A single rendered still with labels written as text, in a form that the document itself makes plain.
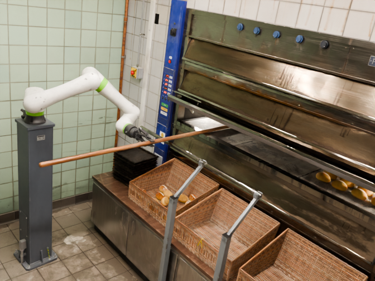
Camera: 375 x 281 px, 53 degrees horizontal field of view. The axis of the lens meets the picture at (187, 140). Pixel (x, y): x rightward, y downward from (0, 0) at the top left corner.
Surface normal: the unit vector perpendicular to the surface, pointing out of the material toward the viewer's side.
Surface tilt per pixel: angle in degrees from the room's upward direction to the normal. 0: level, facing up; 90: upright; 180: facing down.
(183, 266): 90
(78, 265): 0
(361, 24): 90
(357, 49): 90
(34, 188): 90
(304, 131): 70
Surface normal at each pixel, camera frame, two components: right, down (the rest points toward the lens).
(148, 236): -0.74, 0.14
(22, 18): 0.66, 0.36
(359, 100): -0.65, -0.18
